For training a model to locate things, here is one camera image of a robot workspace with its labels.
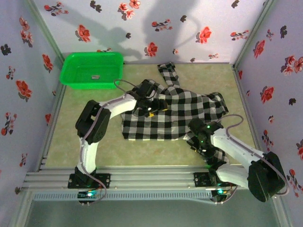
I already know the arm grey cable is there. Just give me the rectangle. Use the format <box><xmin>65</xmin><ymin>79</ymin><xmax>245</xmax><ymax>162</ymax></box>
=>
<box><xmin>216</xmin><ymin>114</ymin><xmax>290</xmax><ymax>196</ymax></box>
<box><xmin>79</xmin><ymin>79</ymin><xmax>143</xmax><ymax>175</ymax></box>

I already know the left arm thin base wire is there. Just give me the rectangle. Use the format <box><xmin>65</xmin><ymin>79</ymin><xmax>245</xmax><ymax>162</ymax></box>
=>
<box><xmin>81</xmin><ymin>176</ymin><xmax>108</xmax><ymax>206</ymax></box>

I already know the grey slotted cable duct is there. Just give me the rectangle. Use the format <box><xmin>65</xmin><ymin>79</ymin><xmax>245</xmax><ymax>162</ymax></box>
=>
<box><xmin>32</xmin><ymin>191</ymin><xmax>213</xmax><ymax>201</ymax></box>

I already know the arm thin base wire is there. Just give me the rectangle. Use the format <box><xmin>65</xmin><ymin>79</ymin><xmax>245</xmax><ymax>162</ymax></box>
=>
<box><xmin>81</xmin><ymin>176</ymin><xmax>108</xmax><ymax>206</ymax></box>
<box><xmin>214</xmin><ymin>184</ymin><xmax>240</xmax><ymax>205</ymax></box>

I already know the aluminium side rail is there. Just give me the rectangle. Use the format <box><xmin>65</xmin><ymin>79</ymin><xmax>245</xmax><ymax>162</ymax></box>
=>
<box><xmin>36</xmin><ymin>67</ymin><xmax>71</xmax><ymax>171</ymax></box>

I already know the black white checkered shirt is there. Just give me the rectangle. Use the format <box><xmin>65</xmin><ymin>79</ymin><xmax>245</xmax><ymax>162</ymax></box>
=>
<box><xmin>121</xmin><ymin>61</ymin><xmax>231</xmax><ymax>169</ymax></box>

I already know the left arm grey cable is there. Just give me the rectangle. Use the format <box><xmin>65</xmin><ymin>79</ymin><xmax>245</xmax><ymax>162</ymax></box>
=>
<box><xmin>79</xmin><ymin>79</ymin><xmax>143</xmax><ymax>175</ymax></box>

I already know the right arm thin base wire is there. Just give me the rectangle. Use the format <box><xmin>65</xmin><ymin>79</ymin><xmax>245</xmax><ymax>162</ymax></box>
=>
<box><xmin>214</xmin><ymin>184</ymin><xmax>240</xmax><ymax>205</ymax></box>

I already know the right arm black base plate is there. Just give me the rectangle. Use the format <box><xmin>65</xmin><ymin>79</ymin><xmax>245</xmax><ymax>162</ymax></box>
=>
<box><xmin>193</xmin><ymin>172</ymin><xmax>237</xmax><ymax>187</ymax></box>

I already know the green plastic basket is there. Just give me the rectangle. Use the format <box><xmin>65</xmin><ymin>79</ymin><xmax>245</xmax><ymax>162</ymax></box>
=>
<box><xmin>59</xmin><ymin>52</ymin><xmax>124</xmax><ymax>90</ymax></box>

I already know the aluminium corner post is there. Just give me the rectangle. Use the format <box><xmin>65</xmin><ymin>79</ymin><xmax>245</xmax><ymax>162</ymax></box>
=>
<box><xmin>25</xmin><ymin>0</ymin><xmax>71</xmax><ymax>70</ymax></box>
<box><xmin>232</xmin><ymin>0</ymin><xmax>277</xmax><ymax>70</ymax></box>

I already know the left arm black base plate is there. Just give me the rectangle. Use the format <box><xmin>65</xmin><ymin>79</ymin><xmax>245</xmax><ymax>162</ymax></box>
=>
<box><xmin>68</xmin><ymin>173</ymin><xmax>111</xmax><ymax>189</ymax></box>

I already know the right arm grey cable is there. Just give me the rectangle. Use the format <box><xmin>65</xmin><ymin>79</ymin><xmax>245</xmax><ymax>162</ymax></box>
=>
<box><xmin>216</xmin><ymin>114</ymin><xmax>290</xmax><ymax>196</ymax></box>

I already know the aluminium rail beam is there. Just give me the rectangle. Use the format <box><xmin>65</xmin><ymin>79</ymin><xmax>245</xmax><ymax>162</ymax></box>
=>
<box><xmin>22</xmin><ymin>165</ymin><xmax>281</xmax><ymax>190</ymax></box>

